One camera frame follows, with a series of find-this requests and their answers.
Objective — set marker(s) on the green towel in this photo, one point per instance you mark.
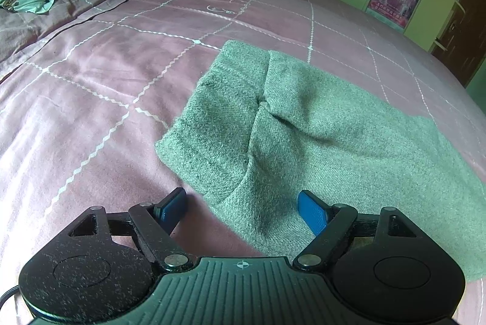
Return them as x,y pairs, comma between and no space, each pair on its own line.
303,142

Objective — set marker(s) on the mauve checked quilt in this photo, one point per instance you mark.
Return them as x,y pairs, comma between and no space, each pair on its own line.
57,10

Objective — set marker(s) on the brown wooden door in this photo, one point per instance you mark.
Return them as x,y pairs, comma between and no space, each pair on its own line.
461,32

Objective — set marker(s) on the pink checked bed sheet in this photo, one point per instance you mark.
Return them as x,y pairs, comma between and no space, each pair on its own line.
114,82

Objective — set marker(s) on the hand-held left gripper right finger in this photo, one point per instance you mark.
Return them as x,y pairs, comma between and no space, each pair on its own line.
313,214

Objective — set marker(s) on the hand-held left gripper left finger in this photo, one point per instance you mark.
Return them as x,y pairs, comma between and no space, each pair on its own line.
172,206

